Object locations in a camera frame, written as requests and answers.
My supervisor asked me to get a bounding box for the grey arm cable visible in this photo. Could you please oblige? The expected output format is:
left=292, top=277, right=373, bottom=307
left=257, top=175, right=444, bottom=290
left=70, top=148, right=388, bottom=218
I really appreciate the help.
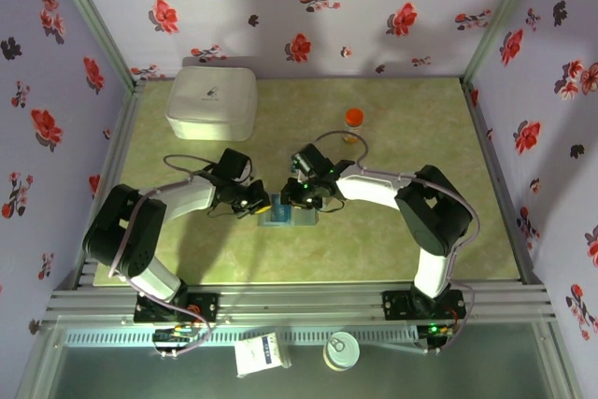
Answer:
left=107, top=153, right=214, bottom=356
left=313, top=130, right=482, bottom=354

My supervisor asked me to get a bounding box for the grey right arm cable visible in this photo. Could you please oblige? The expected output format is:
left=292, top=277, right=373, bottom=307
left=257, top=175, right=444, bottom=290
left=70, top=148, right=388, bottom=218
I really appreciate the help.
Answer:
left=313, top=130, right=482, bottom=354

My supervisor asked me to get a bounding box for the blue credit card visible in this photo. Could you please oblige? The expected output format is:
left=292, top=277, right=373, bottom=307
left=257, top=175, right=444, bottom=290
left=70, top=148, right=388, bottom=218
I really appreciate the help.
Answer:
left=272, top=192, right=294, bottom=223

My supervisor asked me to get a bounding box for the white paper box blue print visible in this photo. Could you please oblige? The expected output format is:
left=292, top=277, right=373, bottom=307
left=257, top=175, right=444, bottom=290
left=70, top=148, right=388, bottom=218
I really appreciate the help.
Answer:
left=233, top=332, right=293, bottom=378

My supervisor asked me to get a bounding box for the white zipped storage case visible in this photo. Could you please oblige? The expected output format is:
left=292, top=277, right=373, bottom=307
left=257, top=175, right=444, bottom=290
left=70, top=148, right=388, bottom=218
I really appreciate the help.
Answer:
left=164, top=65, right=259, bottom=142

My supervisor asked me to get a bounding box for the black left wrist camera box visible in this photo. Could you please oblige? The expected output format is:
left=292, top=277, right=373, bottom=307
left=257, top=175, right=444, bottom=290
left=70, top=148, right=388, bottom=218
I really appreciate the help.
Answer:
left=218, top=148, right=253, bottom=183

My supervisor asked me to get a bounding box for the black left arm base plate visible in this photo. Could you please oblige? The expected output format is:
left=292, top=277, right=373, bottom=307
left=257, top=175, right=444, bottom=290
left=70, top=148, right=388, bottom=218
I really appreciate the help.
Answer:
left=134, top=292, right=220, bottom=324

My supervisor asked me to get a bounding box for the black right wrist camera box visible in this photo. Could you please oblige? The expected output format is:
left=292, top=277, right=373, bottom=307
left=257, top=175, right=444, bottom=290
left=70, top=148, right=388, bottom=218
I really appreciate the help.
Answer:
left=290, top=143, right=331, bottom=178

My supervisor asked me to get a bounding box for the clear card case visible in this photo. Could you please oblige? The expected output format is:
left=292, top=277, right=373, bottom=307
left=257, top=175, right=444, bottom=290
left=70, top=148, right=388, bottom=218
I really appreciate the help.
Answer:
left=257, top=205, right=319, bottom=228

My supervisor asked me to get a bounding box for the aluminium corner post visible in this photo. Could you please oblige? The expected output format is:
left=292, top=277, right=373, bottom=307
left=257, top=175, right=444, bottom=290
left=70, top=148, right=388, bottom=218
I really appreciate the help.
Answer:
left=460, top=0, right=548, bottom=87
left=43, top=0, right=147, bottom=92

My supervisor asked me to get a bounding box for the slotted grey cable duct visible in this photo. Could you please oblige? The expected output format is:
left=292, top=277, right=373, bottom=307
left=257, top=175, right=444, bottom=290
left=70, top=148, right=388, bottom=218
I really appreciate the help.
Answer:
left=63, top=326, right=421, bottom=347

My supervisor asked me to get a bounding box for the tin can with pull tab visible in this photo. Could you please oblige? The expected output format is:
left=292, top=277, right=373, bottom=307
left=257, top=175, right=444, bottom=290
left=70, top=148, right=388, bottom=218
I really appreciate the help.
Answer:
left=321, top=331, right=361, bottom=371

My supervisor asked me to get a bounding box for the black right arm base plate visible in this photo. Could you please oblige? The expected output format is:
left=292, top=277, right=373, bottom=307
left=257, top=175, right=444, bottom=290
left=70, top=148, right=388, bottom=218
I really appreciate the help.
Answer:
left=381, top=289, right=466, bottom=323

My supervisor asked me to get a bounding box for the aluminium side rail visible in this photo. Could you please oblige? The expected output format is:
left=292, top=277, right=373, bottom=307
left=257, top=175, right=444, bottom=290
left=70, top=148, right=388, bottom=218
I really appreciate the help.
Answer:
left=460, top=80, right=548, bottom=286
left=72, top=83, right=147, bottom=291

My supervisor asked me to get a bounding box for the long aluminium frame rail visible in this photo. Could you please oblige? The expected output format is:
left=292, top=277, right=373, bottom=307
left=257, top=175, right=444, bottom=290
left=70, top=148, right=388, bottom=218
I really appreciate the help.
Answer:
left=44, top=282, right=557, bottom=325

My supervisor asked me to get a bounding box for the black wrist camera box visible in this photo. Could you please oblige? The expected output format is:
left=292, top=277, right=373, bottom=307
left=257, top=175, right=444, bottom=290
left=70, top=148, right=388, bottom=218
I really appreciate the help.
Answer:
left=290, top=143, right=331, bottom=178
left=218, top=148, right=253, bottom=183

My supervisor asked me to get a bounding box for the vitamin bottle with orange cap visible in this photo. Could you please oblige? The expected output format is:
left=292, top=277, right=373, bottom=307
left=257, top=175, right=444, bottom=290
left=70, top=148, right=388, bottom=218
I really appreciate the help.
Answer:
left=344, top=107, right=365, bottom=144

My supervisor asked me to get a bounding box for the grey left arm cable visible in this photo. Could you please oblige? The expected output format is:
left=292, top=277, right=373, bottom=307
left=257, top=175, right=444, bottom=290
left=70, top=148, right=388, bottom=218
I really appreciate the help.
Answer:
left=107, top=153, right=214, bottom=356

